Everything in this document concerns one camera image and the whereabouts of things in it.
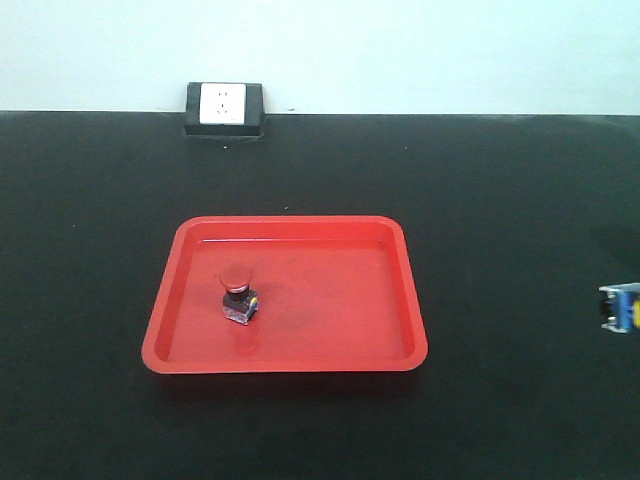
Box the black white power socket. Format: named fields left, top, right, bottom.
left=184, top=82, right=266, bottom=139

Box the red mushroom push button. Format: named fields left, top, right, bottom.
left=219, top=264, right=260, bottom=326

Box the red plastic tray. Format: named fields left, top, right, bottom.
left=141, top=216, right=428, bottom=374

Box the yellow mushroom push button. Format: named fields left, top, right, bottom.
left=598, top=282, right=639, bottom=334

